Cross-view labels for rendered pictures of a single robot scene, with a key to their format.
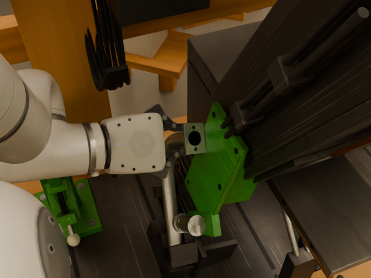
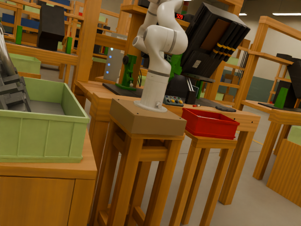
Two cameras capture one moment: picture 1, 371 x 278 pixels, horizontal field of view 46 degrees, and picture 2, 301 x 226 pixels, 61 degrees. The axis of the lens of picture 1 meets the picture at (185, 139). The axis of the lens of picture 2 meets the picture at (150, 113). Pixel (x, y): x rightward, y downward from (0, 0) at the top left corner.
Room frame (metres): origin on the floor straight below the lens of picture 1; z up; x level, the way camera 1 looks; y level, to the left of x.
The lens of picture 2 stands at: (-1.56, 0.39, 1.22)
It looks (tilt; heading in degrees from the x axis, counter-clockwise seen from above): 13 degrees down; 350
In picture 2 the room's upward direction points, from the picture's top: 13 degrees clockwise
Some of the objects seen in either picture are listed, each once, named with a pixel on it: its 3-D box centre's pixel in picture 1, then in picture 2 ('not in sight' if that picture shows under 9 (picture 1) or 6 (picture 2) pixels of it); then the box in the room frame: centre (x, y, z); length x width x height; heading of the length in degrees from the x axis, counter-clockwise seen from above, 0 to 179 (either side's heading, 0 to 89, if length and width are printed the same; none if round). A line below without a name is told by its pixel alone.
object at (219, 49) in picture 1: (259, 105); (177, 76); (0.74, -0.17, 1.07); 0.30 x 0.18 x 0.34; 111
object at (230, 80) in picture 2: not in sight; (212, 70); (6.14, -2.52, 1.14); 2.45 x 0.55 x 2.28; 115
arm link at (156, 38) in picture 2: not in sight; (158, 50); (-0.19, 0.19, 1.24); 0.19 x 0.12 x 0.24; 96
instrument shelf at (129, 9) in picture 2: not in sight; (172, 22); (0.82, -0.03, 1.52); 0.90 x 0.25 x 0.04; 111
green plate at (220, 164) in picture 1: (228, 162); (175, 65); (0.49, -0.08, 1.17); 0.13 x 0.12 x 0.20; 111
